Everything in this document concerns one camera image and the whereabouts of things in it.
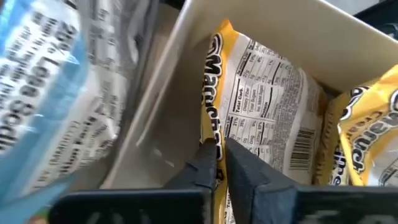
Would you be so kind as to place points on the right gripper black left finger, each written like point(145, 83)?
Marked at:
point(140, 207)

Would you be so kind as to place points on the yellow Maruchan noodle pack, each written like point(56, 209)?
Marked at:
point(373, 124)
point(264, 102)

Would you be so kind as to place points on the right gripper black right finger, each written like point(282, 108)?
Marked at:
point(311, 205)

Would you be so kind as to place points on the beige plastic bin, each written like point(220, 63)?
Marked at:
point(280, 21)

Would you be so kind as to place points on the smoky grey plastic bin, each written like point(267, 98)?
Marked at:
point(149, 18)

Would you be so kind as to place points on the blue Maruchan noodle pack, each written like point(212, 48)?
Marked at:
point(37, 77)

